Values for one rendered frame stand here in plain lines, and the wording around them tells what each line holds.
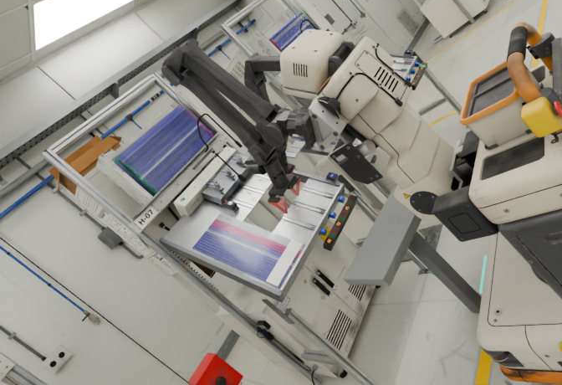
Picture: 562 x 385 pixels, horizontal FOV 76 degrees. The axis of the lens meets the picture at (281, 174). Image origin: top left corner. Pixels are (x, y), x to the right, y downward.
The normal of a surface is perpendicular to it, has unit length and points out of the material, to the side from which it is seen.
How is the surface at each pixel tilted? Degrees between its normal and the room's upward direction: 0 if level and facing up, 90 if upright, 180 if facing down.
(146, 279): 90
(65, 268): 90
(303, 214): 45
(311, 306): 90
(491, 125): 92
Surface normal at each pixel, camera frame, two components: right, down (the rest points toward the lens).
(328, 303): 0.51, -0.33
